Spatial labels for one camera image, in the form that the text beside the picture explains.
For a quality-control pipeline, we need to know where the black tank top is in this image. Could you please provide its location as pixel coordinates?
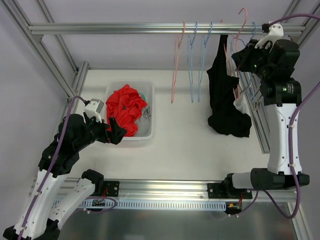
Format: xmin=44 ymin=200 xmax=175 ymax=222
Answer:
xmin=206 ymin=35 xmax=252 ymax=138

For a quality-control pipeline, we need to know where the pink wire hanger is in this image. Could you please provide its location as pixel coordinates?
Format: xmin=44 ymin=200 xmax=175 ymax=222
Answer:
xmin=170 ymin=22 xmax=186 ymax=104
xmin=223 ymin=7 xmax=248 ymax=101

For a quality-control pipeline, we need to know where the blue wire hanger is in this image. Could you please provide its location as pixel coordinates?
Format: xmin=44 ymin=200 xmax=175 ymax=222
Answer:
xmin=197 ymin=22 xmax=213 ymax=102
xmin=246 ymin=21 xmax=258 ymax=105
xmin=187 ymin=22 xmax=198 ymax=103

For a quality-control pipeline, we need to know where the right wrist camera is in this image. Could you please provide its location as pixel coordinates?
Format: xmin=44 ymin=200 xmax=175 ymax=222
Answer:
xmin=254 ymin=23 xmax=284 ymax=49

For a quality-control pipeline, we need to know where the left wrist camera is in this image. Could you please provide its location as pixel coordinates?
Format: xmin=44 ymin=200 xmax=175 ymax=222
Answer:
xmin=84 ymin=98 xmax=104 ymax=123

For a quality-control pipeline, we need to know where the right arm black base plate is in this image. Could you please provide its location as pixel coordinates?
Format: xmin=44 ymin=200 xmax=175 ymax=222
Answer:
xmin=207 ymin=182 xmax=253 ymax=200

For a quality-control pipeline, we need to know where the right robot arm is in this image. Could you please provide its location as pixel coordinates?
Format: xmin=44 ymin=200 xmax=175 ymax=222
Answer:
xmin=215 ymin=39 xmax=310 ymax=199

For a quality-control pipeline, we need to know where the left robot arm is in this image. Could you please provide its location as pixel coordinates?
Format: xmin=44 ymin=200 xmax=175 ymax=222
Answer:
xmin=3 ymin=114 xmax=127 ymax=240

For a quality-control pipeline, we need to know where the white tank top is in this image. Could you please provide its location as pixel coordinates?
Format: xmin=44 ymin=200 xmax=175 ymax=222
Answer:
xmin=233 ymin=96 xmax=249 ymax=114

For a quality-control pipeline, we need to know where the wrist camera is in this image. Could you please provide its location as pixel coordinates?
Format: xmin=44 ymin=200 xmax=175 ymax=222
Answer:
xmin=254 ymin=23 xmax=284 ymax=49
xmin=84 ymin=98 xmax=104 ymax=123

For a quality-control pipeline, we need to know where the red tank top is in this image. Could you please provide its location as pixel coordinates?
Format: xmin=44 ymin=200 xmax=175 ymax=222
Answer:
xmin=105 ymin=84 xmax=148 ymax=137

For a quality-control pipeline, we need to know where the grey tank top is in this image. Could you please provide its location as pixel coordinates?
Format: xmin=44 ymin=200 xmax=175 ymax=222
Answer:
xmin=135 ymin=106 xmax=152 ymax=137

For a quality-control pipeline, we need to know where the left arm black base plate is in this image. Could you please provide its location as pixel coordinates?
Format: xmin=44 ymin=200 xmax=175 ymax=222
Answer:
xmin=102 ymin=180 xmax=120 ymax=197

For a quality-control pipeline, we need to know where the white plastic basket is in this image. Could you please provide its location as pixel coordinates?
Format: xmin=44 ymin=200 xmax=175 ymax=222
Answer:
xmin=103 ymin=81 xmax=155 ymax=148

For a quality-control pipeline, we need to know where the white slotted cable duct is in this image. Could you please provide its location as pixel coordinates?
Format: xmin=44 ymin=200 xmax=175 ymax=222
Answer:
xmin=53 ymin=199 xmax=227 ymax=211

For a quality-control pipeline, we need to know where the aluminium frame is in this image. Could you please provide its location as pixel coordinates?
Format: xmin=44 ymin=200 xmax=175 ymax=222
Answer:
xmin=0 ymin=0 xmax=320 ymax=240

